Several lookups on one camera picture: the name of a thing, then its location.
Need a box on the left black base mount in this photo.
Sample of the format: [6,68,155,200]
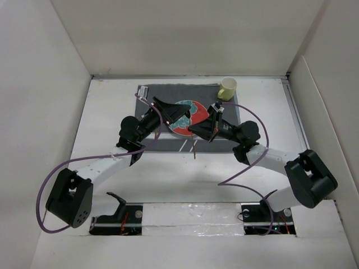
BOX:
[89,192,144,236]

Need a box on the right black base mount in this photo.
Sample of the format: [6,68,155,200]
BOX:
[237,201,296,235]

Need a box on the yellow-green mug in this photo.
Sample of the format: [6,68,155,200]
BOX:
[217,77,237,101]

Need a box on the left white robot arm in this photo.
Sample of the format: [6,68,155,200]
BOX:
[45,96,191,228]

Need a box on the grey striped cloth placemat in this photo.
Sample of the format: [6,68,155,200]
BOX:
[137,84,236,153]

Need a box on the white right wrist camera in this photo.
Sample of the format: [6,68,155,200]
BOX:
[213,101,224,113]

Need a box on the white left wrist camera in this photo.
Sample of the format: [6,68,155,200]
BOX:
[137,86,149,99]

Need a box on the copper spoon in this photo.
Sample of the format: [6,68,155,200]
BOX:
[191,135,196,160]

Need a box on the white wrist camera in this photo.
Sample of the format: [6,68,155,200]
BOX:
[137,86,149,99]
[213,101,224,113]

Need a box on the white foam front board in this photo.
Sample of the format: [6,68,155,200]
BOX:
[37,200,348,252]

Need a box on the red and teal round plate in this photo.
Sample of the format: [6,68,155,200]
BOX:
[169,100,209,137]

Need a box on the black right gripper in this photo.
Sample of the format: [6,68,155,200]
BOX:
[188,110,243,145]

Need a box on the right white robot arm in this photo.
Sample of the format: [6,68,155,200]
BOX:
[188,103,338,221]

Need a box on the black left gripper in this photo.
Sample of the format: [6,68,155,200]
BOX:
[135,98,190,143]

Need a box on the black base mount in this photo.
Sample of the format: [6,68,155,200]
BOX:
[89,192,144,236]
[237,201,296,235]

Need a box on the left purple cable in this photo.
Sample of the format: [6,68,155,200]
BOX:
[35,92,171,234]

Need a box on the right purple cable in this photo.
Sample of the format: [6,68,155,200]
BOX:
[217,102,284,235]

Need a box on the purple cable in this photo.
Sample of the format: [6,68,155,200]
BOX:
[217,102,284,235]
[35,92,171,234]

